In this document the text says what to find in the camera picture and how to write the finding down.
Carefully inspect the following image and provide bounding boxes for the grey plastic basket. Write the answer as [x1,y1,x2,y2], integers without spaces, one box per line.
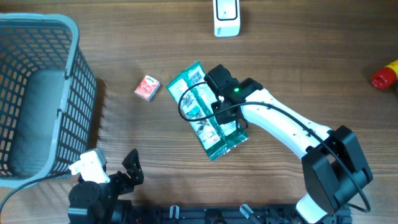
[1,13,97,189]

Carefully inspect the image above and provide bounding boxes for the red sriracha sauce bottle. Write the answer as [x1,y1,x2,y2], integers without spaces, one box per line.
[371,60,397,90]

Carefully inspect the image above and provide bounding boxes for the green 3M gloves pack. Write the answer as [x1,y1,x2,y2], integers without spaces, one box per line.
[166,62,249,161]

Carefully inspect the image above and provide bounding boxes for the white barcode scanner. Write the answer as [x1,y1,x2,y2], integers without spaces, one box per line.
[213,0,241,37]

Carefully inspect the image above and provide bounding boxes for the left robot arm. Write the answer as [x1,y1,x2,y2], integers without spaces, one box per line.
[68,149,144,223]

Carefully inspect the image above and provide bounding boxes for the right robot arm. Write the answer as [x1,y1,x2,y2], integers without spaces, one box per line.
[204,65,373,223]

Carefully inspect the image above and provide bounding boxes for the small red tissue pack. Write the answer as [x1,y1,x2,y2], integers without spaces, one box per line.
[134,75,160,101]

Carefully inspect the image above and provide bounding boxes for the black mounting rail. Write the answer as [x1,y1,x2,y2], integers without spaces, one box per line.
[118,198,353,224]

